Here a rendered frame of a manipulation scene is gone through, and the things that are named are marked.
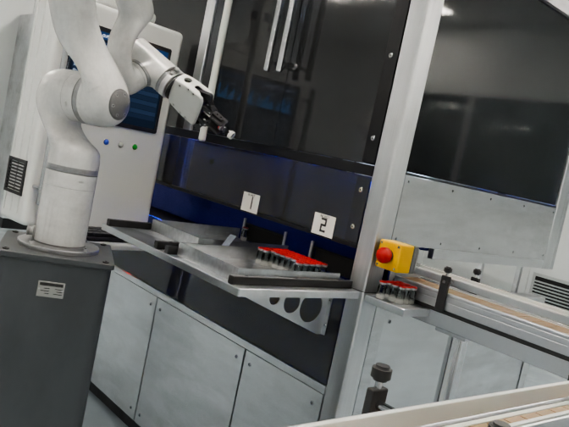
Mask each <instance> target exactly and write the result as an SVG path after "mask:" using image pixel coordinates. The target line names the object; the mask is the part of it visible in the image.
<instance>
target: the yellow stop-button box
mask: <svg viewBox="0 0 569 427"><path fill-rule="evenodd" d="M380 247H387V248H389V249H390V251H391V252H392V258H391V260H390V261H389V262H388V263H380V262H379V261H378V260H376V266H378V267H380V268H382V269H387V270H389V271H392V272H395V273H404V274H413V272H414V268H415V264H416V260H417V254H418V249H419V247H417V246H414V245H412V244H408V243H405V242H403V241H394V240H386V239H382V240H381V242H380V245H379V248H380Z"/></svg>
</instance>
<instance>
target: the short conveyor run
mask: <svg viewBox="0 0 569 427"><path fill-rule="evenodd" d="M452 270H453V269H452V268H451V267H449V266H446V267H445V268H444V271H441V270H438V269H433V268H430V267H428V266H425V265H422V264H420V267H417V266H416V268H415V272H413V273H414V274H417V275H421V276H420V277H417V278H415V277H401V276H399V275H395V278H394V279H393V280H394V281H397V280H398V281H402V282H404V283H407V284H409V285H411V286H416V287H417V290H416V292H417V294H416V298H415V302H414V303H416V304H417V305H420V306H422V307H425V308H428V309H430V312H429V316H427V317H413V318H414V319H418V320H421V321H422V322H425V323H427V324H431V325H433V326H435V327H438V328H440V329H442V330H446V331H448V332H450V333H452V334H455V335H457V336H460V337H463V338H465V339H468V340H469V341H473V342H476V343H477V344H480V345H482V346H485V347H488V348H490V349H493V350H495V351H497V352H501V353H503V354H505V355H507V356H510V357H512V358H515V359H518V360H520V361H523V362H524V363H528V364H531V365H533V366H535V367H537V368H540V369H543V370H545V371H548V372H550V373H552V374H556V375H558V376H560V377H562V378H565V379H568V375H569V326H567V325H569V312H568V311H566V310H562V309H559V308H555V307H552V306H550V305H547V304H544V303H541V302H536V301H534V300H531V299H528V298H526V297H520V296H518V295H515V294H512V293H510V292H507V291H502V290H499V289H496V288H494V287H491V286H486V285H484V284H481V283H479V282H480V279H479V278H478V275H480V274H481V273H482V271H481V269H474V270H473V273H474V274H475V276H474V277H473V276H472V277H471V280H468V279H465V278H462V277H460V276H456V275H453V274H451V273H452ZM422 276H424V277H427V278H428V279H427V278H424V277H422ZM430 279H431V280H430ZM435 280H436V281H435ZM437 281H438V282H437ZM452 286H454V287H452ZM455 287H456V288H455ZM457 288H459V289H457ZM460 289H461V290H460ZM463 290H464V291H463ZM478 295H479V296H478ZM481 296H482V297H481ZM484 297H487V298H489V299H492V300H494V301H492V300H489V299H487V298H484ZM495 301H497V302H495ZM500 302H502V303H504V304H502V303H500ZM505 304H507V305H510V306H512V307H510V306H507V305H505ZM513 307H515V308H513ZM517 308H520V309H522V310H525V311H527V312H525V311H522V310H520V309H517ZM528 312H529V313H528ZM533 313H534V314H533ZM535 314H537V315H535ZM538 315H539V316H538ZM540 316H542V317H540ZM543 317H544V318H543ZM546 318H547V319H546ZM551 319H552V320H551ZM553 320H554V321H553ZM555 321H557V322H560V323H562V324H560V323H557V322H555ZM565 324H567V325H565Z"/></svg>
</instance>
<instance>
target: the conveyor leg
mask: <svg viewBox="0 0 569 427"><path fill-rule="evenodd" d="M435 330H437V331H439V332H441V333H444V334H446V335H448V336H449V337H448V341H447V345H446V349H445V355H444V359H443V363H442V366H441V370H440V374H439V380H438V384H437V388H436V392H435V396H434V402H441V401H447V400H452V399H455V397H456V390H457V386H458V383H459V379H460V376H461V369H462V365H463V362H464V357H465V354H466V350H467V344H468V342H469V340H468V339H465V338H463V337H460V336H458V335H455V334H452V333H450V332H448V331H446V330H442V329H440V328H438V327H435Z"/></svg>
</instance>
